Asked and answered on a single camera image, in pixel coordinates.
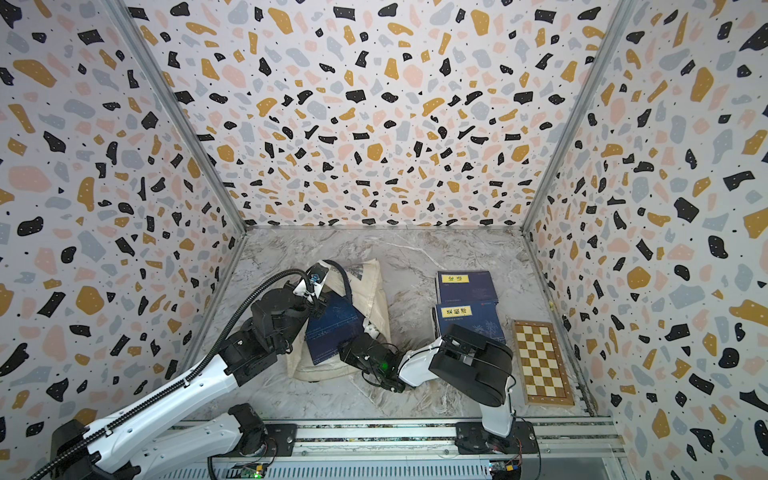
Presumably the dark blue thin book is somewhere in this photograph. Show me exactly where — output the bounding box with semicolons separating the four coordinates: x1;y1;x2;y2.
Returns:
432;302;506;343
305;292;365;365

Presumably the beige canvas floral tote bag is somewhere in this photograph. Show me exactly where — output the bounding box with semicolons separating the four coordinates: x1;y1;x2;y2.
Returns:
287;259;391;383

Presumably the blue Little Prince book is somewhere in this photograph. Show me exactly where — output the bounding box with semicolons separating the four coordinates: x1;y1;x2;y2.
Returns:
435;270;498;304

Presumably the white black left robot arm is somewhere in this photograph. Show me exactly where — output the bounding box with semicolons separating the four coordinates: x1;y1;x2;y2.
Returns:
33;284;328;479

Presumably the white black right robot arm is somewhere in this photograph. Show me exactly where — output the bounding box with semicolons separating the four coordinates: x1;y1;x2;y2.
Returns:
338;325;517;438

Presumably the wooden chessboard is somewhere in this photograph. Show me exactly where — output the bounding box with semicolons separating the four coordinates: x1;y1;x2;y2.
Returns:
513;321;575;408

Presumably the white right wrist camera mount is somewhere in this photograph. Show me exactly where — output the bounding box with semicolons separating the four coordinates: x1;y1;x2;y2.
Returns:
363;323;380;339

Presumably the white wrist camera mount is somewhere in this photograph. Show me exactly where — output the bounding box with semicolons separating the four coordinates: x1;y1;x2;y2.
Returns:
363;323;380;339
307;263;330;297

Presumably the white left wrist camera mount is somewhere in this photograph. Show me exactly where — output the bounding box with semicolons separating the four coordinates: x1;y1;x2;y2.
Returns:
307;263;330;297

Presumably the black corrugated cable left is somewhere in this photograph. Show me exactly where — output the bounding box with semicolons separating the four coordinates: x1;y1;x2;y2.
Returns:
23;268;313;480

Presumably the aluminium corner frame post left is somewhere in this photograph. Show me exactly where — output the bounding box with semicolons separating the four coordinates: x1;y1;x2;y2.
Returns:
102;1;247;236

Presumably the aluminium corner frame post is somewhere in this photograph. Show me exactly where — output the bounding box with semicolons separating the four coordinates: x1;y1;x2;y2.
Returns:
521;0;637;236
102;1;247;236

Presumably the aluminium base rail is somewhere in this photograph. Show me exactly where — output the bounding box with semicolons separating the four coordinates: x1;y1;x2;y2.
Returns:
164;417;634;479

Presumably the aluminium corner frame post right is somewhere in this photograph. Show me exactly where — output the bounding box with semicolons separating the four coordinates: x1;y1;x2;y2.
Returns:
521;0;637;236

